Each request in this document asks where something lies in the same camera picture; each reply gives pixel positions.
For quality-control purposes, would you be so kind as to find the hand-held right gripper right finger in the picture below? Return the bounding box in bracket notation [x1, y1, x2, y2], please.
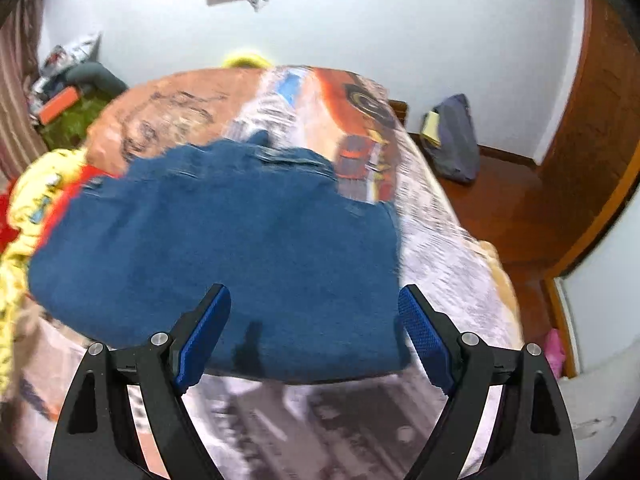
[398, 283, 581, 480]

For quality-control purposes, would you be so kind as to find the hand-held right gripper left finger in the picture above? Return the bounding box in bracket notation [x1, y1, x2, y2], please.
[47, 283, 232, 480]

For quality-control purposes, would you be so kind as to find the blue denim jacket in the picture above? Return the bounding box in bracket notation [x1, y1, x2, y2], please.
[27, 130, 407, 387]

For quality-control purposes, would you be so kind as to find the pink object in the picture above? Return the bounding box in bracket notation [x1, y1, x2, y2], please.
[544, 329, 567, 377]

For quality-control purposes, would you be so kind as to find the white wardrobe door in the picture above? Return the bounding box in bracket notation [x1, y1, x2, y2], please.
[554, 180, 640, 378]

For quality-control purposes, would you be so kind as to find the red garment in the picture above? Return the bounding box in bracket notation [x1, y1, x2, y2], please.
[0, 172, 123, 261]

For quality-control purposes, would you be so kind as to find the dark blue backpack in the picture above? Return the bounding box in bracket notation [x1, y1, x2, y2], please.
[419, 93, 482, 184]

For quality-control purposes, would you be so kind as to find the yellow garment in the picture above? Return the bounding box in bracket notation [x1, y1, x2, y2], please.
[0, 147, 88, 401]

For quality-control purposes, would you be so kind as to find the bed with printed cover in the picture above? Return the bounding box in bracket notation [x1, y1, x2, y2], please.
[0, 64, 526, 480]

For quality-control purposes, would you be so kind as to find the green patterned cloth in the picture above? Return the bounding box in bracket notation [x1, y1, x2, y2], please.
[37, 94, 118, 155]

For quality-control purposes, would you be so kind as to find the wooden door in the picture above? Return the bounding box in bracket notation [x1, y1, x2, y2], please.
[537, 0, 640, 281]

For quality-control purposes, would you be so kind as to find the orange box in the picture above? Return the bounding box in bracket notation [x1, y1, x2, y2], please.
[39, 87, 82, 127]

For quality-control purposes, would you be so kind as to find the grey neck pillow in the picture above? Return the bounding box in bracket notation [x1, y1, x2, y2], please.
[65, 61, 128, 97]

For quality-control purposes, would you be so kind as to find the yellow round object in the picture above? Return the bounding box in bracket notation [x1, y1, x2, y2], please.
[221, 50, 275, 69]

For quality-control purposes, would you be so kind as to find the striped curtain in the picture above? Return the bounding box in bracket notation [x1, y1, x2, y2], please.
[0, 0, 53, 183]

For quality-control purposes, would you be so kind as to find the pile of clutter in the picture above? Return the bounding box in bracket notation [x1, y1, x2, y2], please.
[29, 32, 105, 113]

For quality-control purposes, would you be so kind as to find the wooden bed frame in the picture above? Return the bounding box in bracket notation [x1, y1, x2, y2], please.
[389, 100, 410, 133]

